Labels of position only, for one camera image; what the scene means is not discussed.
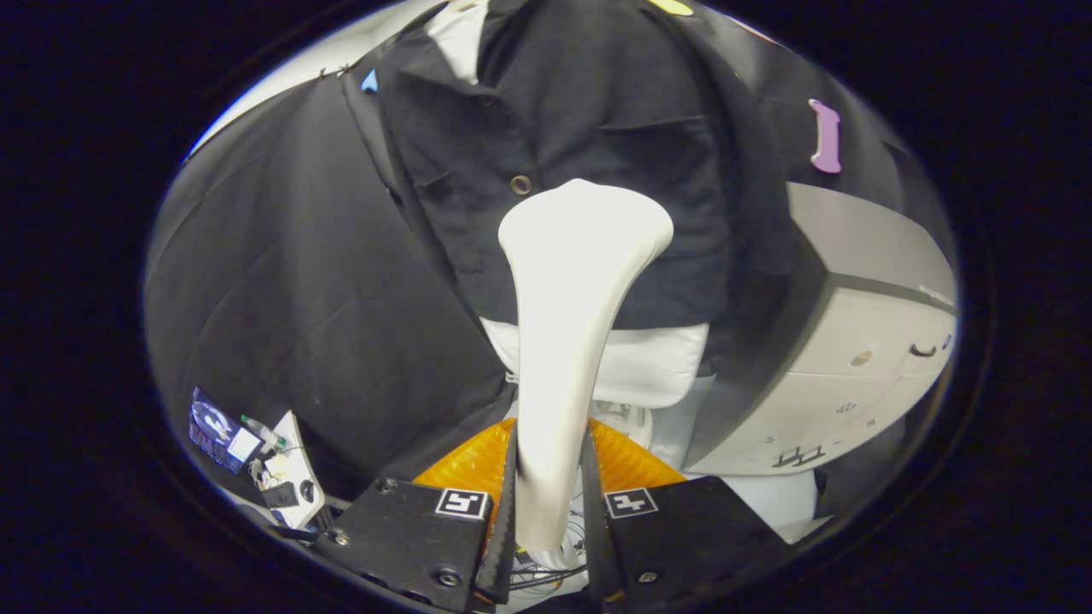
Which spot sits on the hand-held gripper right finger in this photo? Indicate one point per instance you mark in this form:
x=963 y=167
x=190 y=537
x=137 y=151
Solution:
x=595 y=529

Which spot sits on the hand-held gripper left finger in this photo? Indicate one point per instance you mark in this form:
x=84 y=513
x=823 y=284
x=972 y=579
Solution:
x=503 y=529

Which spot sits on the black suit jacket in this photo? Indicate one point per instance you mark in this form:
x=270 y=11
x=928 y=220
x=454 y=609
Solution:
x=597 y=102

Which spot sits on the white mannequin torso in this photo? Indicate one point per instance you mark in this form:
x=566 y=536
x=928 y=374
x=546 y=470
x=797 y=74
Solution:
x=657 y=367

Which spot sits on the small white table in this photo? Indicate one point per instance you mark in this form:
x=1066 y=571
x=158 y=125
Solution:
x=294 y=465

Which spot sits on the clear bottle green cap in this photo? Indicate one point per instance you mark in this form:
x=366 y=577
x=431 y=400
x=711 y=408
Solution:
x=263 y=433

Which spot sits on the blue printed bag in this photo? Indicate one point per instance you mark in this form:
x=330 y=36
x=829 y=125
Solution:
x=213 y=426

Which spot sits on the black backdrop cloth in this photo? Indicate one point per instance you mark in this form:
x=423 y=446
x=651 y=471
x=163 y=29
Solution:
x=281 y=298

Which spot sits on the grey beige cabinet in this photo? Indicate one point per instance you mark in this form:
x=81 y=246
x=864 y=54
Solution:
x=862 y=247

